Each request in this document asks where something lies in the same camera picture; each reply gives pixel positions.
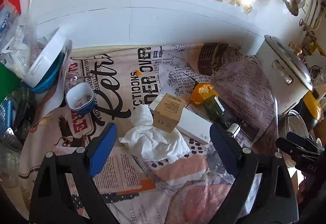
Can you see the metal ladle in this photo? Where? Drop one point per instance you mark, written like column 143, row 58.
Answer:
column 291, row 3

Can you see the clear plastic wrap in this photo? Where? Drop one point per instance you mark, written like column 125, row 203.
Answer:
column 219, row 168

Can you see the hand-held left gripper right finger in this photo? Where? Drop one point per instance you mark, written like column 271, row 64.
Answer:
column 224, row 150

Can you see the yellow black appliance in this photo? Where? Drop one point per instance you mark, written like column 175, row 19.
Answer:
column 313, row 106

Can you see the blue white packet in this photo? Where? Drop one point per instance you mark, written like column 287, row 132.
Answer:
column 7, row 20

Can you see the printed tablecloth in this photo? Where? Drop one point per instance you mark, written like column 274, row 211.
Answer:
column 122, row 81

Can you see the green plastic board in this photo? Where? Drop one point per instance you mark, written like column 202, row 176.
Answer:
column 9, row 83

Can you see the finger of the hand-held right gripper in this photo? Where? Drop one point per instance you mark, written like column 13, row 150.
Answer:
column 290, row 147
column 298, row 137

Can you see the dark green glass bottle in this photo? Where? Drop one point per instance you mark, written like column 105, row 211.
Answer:
column 214, row 108

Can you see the brown cardboard box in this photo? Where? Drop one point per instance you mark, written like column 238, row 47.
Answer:
column 168, row 112

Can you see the white square plastic cup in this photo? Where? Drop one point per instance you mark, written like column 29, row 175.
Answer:
column 79, row 98

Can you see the long white box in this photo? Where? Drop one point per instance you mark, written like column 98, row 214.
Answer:
column 194, row 126

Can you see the orange peel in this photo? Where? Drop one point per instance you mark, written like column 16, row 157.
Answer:
column 201, row 94

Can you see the white paper packet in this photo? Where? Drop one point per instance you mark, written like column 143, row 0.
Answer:
column 15, row 55

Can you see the person's right hand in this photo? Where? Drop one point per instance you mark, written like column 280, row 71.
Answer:
column 305, row 193

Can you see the brass tap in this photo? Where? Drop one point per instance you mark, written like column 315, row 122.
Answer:
column 309, row 31

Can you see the clear plastic jar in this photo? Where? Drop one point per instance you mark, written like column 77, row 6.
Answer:
column 9, row 165

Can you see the blue plastic basket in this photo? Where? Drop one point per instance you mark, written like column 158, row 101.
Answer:
column 48, row 83

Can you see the glass pot lid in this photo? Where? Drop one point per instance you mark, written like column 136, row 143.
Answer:
column 295, row 127

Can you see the white plastic tray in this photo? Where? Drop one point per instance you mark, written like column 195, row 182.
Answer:
column 45, row 61

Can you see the white rice cooker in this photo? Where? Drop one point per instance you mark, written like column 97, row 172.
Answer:
column 280, row 78

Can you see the crumpled white tissue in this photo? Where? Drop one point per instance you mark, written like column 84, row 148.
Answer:
column 152, row 140

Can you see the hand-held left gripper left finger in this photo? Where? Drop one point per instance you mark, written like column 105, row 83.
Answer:
column 104, row 147

